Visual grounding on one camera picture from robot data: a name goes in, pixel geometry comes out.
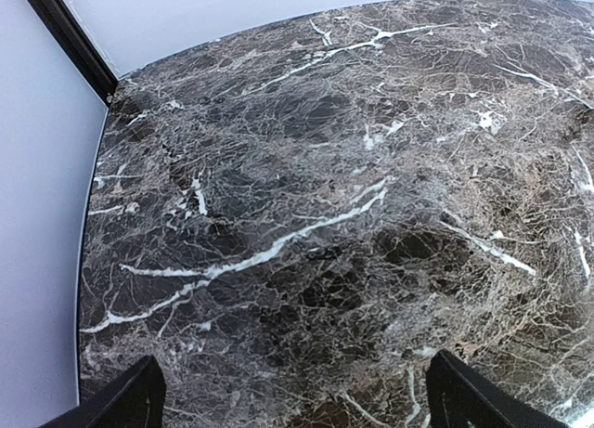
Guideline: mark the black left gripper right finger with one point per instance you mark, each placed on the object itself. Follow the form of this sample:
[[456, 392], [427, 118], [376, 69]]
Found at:
[[459, 396]]

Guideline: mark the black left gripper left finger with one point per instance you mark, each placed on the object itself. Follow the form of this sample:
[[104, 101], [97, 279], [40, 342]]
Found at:
[[134, 399]]

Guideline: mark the black left corner post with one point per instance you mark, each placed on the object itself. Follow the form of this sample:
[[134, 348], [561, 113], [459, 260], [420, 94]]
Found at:
[[69, 34]]

